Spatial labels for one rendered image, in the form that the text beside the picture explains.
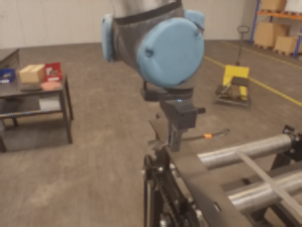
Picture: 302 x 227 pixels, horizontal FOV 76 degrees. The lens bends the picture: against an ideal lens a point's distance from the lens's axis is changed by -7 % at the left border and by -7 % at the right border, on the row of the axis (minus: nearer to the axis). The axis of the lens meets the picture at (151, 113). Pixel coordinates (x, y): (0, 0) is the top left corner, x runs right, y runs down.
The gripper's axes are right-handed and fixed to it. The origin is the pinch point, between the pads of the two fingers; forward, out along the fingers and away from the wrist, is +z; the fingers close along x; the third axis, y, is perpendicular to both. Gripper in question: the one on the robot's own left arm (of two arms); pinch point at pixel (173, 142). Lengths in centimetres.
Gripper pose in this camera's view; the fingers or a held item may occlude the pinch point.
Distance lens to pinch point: 59.0
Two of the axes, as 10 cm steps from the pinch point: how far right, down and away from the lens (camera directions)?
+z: -0.2, 8.8, 4.7
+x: -2.9, -4.6, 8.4
